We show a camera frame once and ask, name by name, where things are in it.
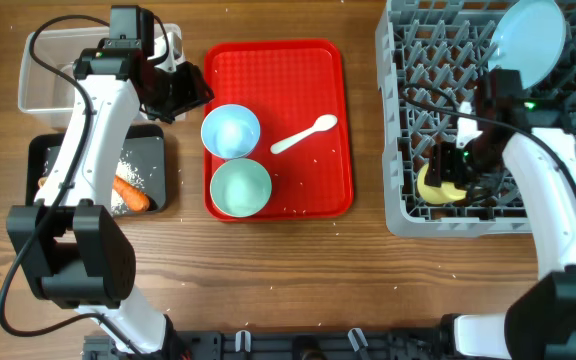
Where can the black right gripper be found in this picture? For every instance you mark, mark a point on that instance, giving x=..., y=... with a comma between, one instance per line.
x=442, y=165

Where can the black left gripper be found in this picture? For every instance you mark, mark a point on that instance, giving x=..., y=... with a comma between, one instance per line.
x=192, y=92

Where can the yellow cup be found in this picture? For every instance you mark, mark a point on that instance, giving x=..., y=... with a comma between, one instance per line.
x=447, y=192

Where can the light blue bowl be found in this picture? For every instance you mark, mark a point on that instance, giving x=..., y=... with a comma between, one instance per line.
x=230, y=131

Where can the orange carrot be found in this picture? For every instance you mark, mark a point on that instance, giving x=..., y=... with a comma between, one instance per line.
x=134, y=198

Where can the green bowl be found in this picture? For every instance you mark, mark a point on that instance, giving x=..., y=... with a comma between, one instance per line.
x=240, y=188

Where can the white plastic spoon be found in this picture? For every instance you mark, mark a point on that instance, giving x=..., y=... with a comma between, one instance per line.
x=323, y=123

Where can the light blue plate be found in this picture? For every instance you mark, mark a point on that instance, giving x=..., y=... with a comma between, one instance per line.
x=529, y=38

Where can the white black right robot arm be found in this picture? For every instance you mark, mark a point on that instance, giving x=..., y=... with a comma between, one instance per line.
x=503, y=130

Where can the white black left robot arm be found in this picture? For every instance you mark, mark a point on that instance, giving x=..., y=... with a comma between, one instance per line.
x=67, y=244

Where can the black waste tray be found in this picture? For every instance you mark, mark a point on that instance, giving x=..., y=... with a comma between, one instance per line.
x=141, y=131

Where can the grey dishwasher rack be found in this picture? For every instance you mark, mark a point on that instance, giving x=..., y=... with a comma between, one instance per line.
x=447, y=45

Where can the white rice pile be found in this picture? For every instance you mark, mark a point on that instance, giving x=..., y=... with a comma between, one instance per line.
x=141, y=163

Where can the clear plastic bin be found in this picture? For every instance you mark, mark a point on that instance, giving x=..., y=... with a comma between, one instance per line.
x=48, y=97

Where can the red serving tray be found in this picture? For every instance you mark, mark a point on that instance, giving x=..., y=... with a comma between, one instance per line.
x=288, y=85

